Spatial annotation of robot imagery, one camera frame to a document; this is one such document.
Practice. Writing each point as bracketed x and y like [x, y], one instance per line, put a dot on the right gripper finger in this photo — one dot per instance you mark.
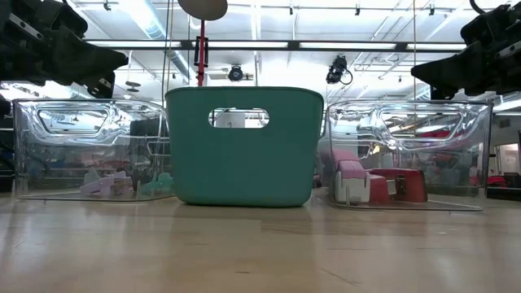
[460, 69]

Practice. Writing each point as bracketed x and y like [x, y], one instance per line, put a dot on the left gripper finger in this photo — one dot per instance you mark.
[93, 61]

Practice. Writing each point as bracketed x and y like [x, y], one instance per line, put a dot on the red stapler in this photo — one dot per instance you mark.
[415, 185]

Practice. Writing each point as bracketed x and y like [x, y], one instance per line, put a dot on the pink stapler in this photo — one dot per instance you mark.
[350, 169]

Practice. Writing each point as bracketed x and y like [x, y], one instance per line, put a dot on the dark ceiling disc fixture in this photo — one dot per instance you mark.
[133, 84]

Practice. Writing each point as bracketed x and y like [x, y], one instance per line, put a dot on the clear plastic bin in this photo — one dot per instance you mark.
[419, 122]
[73, 122]

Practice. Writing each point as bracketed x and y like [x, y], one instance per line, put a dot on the red desk lamp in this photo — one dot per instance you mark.
[201, 77]

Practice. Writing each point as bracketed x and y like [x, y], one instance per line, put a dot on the teal plastic bin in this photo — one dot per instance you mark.
[244, 171]

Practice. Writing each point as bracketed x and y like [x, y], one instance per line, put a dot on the black metal rig frame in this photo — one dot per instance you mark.
[401, 46]

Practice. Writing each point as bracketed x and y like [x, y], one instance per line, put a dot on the round black hanging camera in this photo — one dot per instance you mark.
[235, 74]

